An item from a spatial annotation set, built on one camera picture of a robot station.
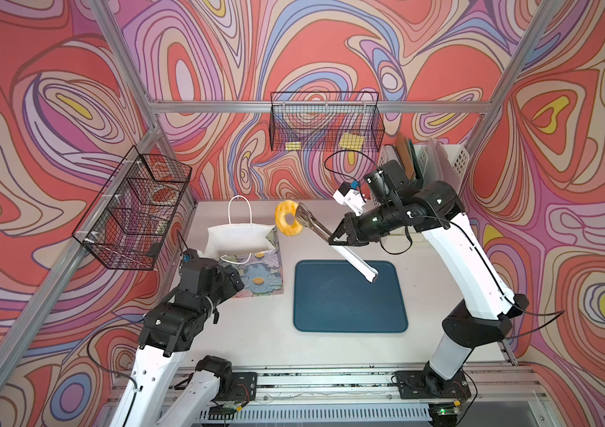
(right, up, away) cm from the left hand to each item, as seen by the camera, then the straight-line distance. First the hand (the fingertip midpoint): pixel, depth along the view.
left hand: (231, 278), depth 69 cm
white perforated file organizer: (+81, +42, +35) cm, 98 cm away
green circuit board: (-3, -37, +1) cm, 37 cm away
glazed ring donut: (+13, +18, +3) cm, 23 cm away
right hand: (+27, +8, -8) cm, 29 cm away
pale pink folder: (+65, +34, +19) cm, 76 cm away
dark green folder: (+57, +35, +20) cm, 70 cm away
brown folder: (+56, +39, +25) cm, 72 cm away
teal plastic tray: (+30, -11, +22) cm, 38 cm away
